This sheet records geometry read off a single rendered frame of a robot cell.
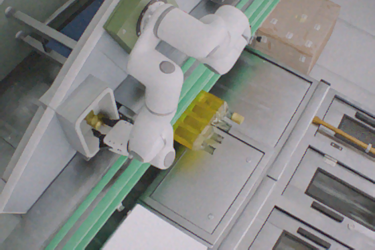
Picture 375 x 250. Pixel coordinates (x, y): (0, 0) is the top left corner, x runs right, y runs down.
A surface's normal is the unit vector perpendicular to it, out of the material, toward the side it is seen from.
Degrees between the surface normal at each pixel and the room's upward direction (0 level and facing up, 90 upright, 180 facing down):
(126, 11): 90
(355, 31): 90
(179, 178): 90
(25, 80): 90
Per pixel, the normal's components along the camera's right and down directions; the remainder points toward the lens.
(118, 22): -0.22, -0.22
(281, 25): 0.14, -0.47
